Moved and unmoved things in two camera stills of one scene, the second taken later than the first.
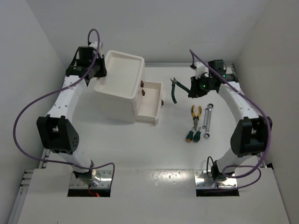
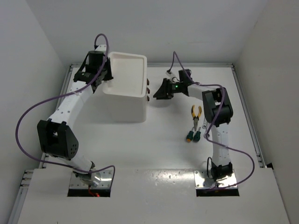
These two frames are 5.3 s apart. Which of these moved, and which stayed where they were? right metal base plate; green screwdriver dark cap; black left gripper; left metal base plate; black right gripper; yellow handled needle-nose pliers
Moved: black left gripper; black right gripper
Stayed: green screwdriver dark cap; left metal base plate; right metal base plate; yellow handled needle-nose pliers
